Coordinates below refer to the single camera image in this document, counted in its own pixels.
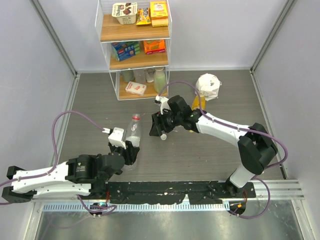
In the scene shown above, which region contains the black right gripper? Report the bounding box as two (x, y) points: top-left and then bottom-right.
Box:
(149, 108), (183, 137)

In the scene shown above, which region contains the blue white bottle cap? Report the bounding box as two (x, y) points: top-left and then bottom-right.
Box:
(160, 134), (167, 141)

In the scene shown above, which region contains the clear bottle red label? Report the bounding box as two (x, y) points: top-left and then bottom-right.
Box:
(124, 113), (142, 171)

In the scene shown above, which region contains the yellow honey pomelo bottle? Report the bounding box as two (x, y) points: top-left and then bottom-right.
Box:
(191, 95), (206, 110)

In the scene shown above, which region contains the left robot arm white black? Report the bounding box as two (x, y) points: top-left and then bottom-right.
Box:
(1, 140), (140, 204)

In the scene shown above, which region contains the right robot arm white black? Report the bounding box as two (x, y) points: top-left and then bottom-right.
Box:
(149, 95), (278, 198)

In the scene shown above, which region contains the pale green bottle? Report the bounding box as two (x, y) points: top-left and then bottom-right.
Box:
(153, 67), (167, 94)

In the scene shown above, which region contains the white pink soap box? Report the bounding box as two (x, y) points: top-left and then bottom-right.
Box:
(125, 81), (147, 96)

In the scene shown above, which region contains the clear plastic cup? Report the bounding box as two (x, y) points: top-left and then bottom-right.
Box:
(133, 68), (146, 84)

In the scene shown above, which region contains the small white cup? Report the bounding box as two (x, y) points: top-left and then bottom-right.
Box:
(144, 68), (155, 83)

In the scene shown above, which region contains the frosted green jar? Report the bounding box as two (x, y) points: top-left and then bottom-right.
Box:
(121, 70), (135, 83)

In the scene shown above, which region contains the crumpled white paper bag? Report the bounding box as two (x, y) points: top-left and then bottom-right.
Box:
(195, 73), (222, 101)

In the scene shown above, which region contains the orange cracker box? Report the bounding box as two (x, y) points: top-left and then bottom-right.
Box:
(143, 39), (166, 55)

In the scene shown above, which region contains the yellow snack packet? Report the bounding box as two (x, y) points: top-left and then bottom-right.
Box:
(136, 7), (152, 26)

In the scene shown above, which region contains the yellow orange box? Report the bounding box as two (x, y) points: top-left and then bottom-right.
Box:
(150, 0), (169, 28)

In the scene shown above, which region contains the white yogurt tub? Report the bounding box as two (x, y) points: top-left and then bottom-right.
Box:
(111, 2), (138, 25)

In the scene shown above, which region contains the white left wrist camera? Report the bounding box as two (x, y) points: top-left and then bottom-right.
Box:
(102, 127), (126, 149)

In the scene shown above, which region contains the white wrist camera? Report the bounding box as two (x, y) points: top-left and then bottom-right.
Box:
(154, 95), (171, 115)
(102, 127), (126, 149)

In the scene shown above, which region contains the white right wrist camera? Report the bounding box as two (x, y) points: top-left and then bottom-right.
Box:
(154, 95), (171, 115)

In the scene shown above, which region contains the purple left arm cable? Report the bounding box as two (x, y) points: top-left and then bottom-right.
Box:
(0, 111), (111, 206)

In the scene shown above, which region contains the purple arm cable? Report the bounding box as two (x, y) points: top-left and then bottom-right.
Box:
(0, 111), (111, 206)
(159, 81), (288, 220)

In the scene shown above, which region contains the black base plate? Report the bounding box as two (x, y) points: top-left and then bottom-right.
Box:
(77, 180), (257, 205)

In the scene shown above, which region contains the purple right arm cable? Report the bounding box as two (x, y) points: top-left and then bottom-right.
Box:
(159, 81), (288, 220)

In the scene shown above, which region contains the white slotted cable duct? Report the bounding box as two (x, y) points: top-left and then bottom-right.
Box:
(42, 201), (230, 212)

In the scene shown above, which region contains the white wire shelf rack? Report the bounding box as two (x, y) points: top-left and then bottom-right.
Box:
(94, 0), (172, 101)

